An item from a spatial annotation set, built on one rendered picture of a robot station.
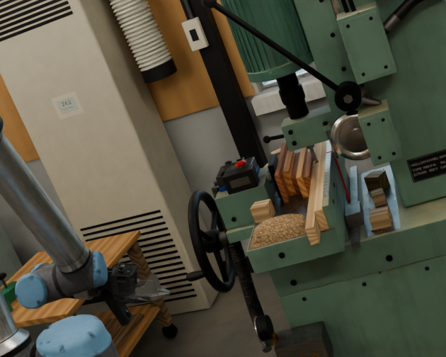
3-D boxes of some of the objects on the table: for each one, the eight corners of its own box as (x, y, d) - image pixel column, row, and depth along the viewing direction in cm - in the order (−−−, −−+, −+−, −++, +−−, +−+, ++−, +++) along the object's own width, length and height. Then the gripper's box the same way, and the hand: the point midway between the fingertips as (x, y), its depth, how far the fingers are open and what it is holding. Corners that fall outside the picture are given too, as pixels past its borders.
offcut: (276, 212, 182) (270, 198, 180) (271, 219, 178) (266, 205, 177) (260, 216, 184) (254, 202, 182) (255, 223, 180) (249, 208, 179)
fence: (334, 140, 217) (328, 123, 215) (339, 139, 216) (333, 122, 215) (329, 229, 161) (321, 207, 160) (337, 227, 161) (328, 205, 159)
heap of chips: (253, 232, 175) (248, 218, 174) (311, 216, 172) (305, 202, 171) (249, 249, 167) (243, 235, 166) (309, 233, 163) (303, 218, 162)
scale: (328, 128, 210) (328, 128, 210) (332, 127, 210) (332, 127, 210) (323, 197, 164) (322, 197, 164) (328, 195, 164) (328, 195, 164)
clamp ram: (260, 191, 198) (249, 161, 196) (287, 183, 196) (275, 152, 194) (257, 205, 190) (244, 173, 187) (284, 197, 188) (272, 164, 185)
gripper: (87, 275, 199) (165, 280, 196) (98, 259, 207) (172, 264, 204) (89, 303, 202) (166, 309, 199) (100, 286, 211) (173, 292, 207)
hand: (165, 295), depth 203 cm, fingers closed
